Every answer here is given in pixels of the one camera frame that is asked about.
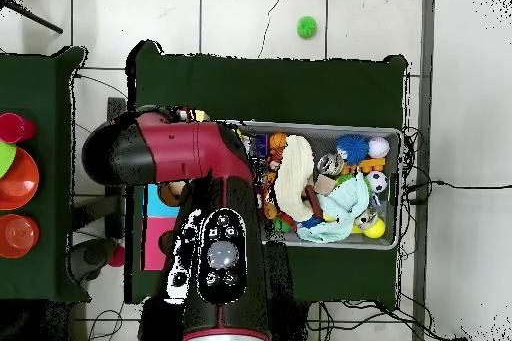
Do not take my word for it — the orange bowl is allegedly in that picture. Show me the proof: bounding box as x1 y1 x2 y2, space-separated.
0 147 40 211

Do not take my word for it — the white baseball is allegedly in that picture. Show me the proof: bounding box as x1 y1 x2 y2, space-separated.
367 135 390 159

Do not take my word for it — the dark green side table cloth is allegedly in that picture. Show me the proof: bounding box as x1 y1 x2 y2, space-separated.
0 46 91 304

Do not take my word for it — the blue spiky ball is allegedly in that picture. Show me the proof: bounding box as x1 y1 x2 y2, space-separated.
335 133 370 166

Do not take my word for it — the mint green cloth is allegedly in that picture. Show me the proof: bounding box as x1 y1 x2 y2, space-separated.
296 172 371 245

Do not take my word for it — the pink round object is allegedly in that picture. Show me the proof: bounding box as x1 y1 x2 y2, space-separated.
0 112 38 144

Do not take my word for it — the wooden box with three holes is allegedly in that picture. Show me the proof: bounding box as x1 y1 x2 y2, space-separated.
139 107 211 271

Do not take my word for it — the shallow clear mesh bin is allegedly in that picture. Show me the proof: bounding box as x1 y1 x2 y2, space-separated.
225 119 403 251

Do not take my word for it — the cream knitted cloth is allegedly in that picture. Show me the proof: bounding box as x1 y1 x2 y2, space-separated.
273 133 316 223

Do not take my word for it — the orange mini basketball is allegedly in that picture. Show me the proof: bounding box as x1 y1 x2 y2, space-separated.
268 131 289 152

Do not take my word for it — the green round object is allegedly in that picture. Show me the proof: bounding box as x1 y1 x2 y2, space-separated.
0 140 18 179

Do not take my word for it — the black upright panel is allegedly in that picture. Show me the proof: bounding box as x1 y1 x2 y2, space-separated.
105 96 128 240

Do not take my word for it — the black and white soccer ball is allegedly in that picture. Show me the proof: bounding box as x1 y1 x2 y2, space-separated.
365 170 388 193

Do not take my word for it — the orange red round object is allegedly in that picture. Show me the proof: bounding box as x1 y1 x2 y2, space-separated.
0 213 40 259

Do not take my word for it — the black floor cable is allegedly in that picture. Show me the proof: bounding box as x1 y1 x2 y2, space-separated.
401 179 512 206

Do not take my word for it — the green spiky ball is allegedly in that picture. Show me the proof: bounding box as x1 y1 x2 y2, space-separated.
296 15 318 40

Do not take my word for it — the black slanted rod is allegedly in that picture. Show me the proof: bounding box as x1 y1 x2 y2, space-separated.
0 0 64 35

